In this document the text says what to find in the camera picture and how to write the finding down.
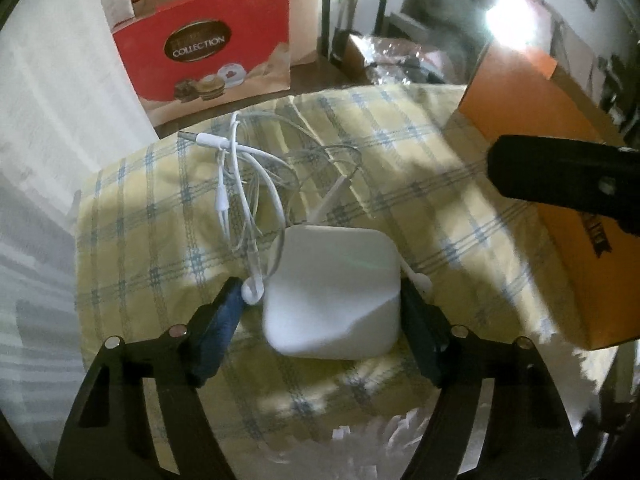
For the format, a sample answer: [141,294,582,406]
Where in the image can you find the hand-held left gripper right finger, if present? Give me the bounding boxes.
[397,280,587,480]

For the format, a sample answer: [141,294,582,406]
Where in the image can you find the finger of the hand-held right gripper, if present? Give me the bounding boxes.
[487,134,640,237]

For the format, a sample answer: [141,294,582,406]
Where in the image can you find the red printed paper bag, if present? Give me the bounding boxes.
[111,0,292,127]

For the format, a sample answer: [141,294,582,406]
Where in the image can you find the clear plastic bag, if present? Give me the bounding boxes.
[349,31,453,87]

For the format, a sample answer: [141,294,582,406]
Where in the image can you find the white square earphone case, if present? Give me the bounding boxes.
[262,225,404,361]

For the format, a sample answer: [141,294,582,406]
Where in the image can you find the yellow plaid tablecloth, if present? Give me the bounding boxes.
[74,82,622,463]

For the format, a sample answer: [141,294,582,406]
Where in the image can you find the orange cardboard box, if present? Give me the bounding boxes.
[457,41,640,351]

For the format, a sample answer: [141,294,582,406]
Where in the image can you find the white wired earphones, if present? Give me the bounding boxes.
[177,111,434,306]

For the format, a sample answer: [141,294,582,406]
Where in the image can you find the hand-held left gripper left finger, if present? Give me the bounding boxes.
[54,275,247,480]

